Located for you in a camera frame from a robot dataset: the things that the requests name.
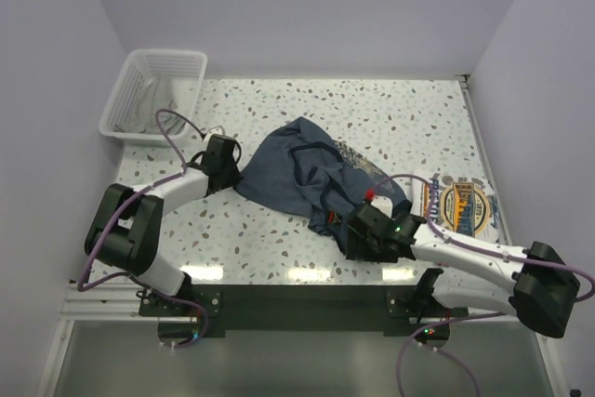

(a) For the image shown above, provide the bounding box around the blue tank top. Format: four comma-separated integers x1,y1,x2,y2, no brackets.
235,117,388,246

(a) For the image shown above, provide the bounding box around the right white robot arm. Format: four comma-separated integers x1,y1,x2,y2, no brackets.
345,202,580,338

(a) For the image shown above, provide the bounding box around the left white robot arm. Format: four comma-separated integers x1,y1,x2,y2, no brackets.
78,133,241,315

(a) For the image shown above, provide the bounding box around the grey garment in basket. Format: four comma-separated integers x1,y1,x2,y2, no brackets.
115,76,184,135

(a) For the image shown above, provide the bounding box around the folded white printed shirt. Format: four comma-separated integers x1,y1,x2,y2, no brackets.
411,170,500,244

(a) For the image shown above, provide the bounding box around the white plastic laundry basket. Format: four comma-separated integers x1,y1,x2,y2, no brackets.
99,48,207,146

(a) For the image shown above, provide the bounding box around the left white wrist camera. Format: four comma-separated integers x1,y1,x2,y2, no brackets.
205,126,226,139

